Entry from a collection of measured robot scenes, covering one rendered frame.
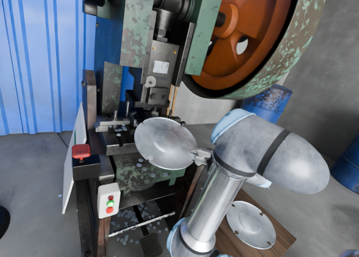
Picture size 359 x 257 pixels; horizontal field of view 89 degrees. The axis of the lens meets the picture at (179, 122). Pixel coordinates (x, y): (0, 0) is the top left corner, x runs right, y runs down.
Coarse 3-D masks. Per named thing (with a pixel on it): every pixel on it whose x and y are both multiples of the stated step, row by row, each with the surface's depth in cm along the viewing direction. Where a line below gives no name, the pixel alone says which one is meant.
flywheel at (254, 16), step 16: (224, 0) 97; (240, 0) 88; (256, 0) 81; (272, 0) 75; (288, 0) 66; (240, 16) 88; (256, 16) 81; (272, 16) 72; (288, 16) 68; (224, 32) 93; (240, 32) 89; (256, 32) 82; (272, 32) 72; (224, 48) 98; (256, 48) 82; (272, 48) 73; (208, 64) 109; (224, 64) 98; (240, 64) 89; (256, 64) 78; (208, 80) 104; (224, 80) 94; (240, 80) 86
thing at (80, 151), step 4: (76, 144) 69; (80, 144) 69; (84, 144) 70; (88, 144) 71; (72, 148) 66; (76, 148) 67; (80, 148) 67; (84, 148) 68; (88, 148) 68; (72, 152) 65; (76, 152) 65; (80, 152) 65; (84, 152) 66; (88, 152) 66; (76, 156) 64; (80, 156) 64; (84, 156) 65; (88, 156) 66
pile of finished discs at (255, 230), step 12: (240, 204) 116; (228, 216) 106; (240, 216) 107; (252, 216) 109; (264, 216) 112; (240, 228) 101; (252, 228) 102; (264, 228) 104; (252, 240) 96; (264, 240) 98
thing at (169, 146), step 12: (144, 120) 83; (156, 120) 87; (168, 120) 91; (144, 132) 79; (156, 132) 81; (168, 132) 84; (180, 132) 88; (144, 144) 74; (156, 144) 76; (168, 144) 78; (180, 144) 81; (192, 144) 85; (144, 156) 70; (156, 156) 72; (168, 156) 75; (180, 156) 77; (192, 156) 80; (168, 168) 70; (180, 168) 72
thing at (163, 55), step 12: (156, 36) 79; (156, 48) 77; (168, 48) 80; (156, 60) 80; (168, 60) 82; (156, 72) 82; (168, 72) 85; (144, 84) 82; (156, 84) 85; (168, 84) 89; (144, 96) 85; (156, 96) 85; (168, 96) 92
